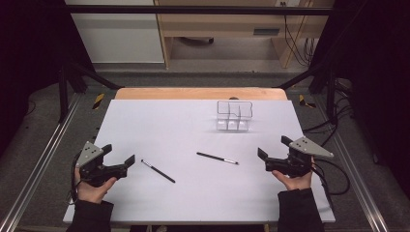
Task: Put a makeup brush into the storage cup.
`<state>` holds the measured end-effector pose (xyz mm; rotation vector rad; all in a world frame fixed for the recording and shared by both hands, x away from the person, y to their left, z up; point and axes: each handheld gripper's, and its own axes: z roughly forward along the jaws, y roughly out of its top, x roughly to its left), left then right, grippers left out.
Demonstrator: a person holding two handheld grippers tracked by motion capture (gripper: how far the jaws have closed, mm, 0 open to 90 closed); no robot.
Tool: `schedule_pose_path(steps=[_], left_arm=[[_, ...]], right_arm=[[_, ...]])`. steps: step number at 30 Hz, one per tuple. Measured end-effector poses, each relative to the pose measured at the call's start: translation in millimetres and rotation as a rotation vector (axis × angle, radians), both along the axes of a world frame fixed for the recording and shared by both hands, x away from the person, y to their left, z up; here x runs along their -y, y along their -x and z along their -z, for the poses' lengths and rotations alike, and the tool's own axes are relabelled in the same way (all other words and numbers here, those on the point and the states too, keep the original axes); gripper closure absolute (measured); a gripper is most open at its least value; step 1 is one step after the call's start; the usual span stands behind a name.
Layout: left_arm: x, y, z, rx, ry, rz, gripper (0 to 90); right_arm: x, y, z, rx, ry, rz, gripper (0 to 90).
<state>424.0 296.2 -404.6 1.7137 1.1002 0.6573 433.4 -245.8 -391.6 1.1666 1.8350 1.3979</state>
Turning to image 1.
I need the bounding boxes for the black curtain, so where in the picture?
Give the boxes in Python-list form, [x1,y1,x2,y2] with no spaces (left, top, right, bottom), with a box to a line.
[0,0,95,159]
[308,0,410,199]

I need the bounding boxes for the yellow black tape strip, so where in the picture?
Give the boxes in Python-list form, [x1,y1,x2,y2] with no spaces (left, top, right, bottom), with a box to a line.
[92,93,106,110]
[298,94,317,109]

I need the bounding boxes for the black hanging cables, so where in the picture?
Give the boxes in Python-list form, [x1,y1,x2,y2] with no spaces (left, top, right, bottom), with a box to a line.
[279,1,319,68]

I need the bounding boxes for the white cabinet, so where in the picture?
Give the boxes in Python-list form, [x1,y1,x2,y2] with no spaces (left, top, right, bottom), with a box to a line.
[65,0,165,64]

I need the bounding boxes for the clear acrylic brush organizer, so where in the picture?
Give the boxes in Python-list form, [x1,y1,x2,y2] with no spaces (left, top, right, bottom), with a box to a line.
[216,100,253,131]

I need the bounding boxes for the light wooden desk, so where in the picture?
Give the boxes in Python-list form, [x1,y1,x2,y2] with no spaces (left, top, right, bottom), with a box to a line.
[154,0,335,70]

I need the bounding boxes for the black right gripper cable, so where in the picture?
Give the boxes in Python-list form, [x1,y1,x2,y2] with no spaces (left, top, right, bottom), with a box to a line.
[310,163,337,214]
[313,158,352,196]

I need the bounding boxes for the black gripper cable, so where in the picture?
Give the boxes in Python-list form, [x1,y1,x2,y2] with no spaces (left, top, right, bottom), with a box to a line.
[313,158,352,196]
[310,163,337,214]
[70,151,82,205]

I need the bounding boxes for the person's left hand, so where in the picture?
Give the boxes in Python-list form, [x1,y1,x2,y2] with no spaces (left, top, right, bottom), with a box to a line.
[73,167,119,205]

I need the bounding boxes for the black metal stand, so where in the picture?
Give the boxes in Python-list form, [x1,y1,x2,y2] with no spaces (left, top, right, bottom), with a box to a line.
[57,60,126,124]
[276,60,338,121]

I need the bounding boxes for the black floor cables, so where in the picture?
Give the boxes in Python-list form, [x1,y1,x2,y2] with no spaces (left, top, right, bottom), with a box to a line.
[302,80,354,148]

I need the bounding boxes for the thin black flat-tip makeup brush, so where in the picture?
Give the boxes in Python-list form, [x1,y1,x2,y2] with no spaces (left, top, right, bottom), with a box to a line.
[140,159,177,185]

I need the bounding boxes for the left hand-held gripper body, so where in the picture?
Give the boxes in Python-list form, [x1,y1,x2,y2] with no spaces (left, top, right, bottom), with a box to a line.
[76,140,129,189]

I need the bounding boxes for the black metal frame bar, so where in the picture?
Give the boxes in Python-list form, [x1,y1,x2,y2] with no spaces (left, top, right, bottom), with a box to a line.
[67,5,334,16]

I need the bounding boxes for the grey label plate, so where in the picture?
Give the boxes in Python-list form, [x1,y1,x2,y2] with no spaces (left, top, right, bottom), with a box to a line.
[252,28,281,37]

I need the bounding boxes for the person's right hand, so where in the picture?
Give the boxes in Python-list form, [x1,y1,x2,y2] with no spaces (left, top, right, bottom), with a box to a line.
[271,157,315,191]

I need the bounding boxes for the black white-tip makeup brush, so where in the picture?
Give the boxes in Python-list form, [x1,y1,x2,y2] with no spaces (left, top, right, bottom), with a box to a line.
[195,151,240,166]

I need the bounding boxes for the wooden table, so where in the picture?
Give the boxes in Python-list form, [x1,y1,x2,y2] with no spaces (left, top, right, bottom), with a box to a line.
[114,87,288,102]

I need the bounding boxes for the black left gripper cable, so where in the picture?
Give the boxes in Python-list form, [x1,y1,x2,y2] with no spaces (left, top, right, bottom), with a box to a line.
[70,151,82,205]

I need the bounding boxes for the aluminium floor rail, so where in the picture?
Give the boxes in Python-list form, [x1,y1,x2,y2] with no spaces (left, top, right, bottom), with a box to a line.
[312,96,391,232]
[0,92,82,232]

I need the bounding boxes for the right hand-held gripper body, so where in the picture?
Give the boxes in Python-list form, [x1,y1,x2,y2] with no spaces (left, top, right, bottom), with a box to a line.
[264,135,335,179]

